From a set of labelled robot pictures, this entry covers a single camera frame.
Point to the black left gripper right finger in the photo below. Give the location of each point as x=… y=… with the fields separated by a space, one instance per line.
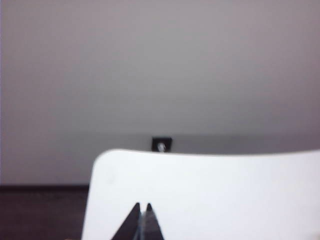
x=153 y=225

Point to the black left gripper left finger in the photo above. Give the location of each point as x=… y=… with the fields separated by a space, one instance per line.
x=128 y=226

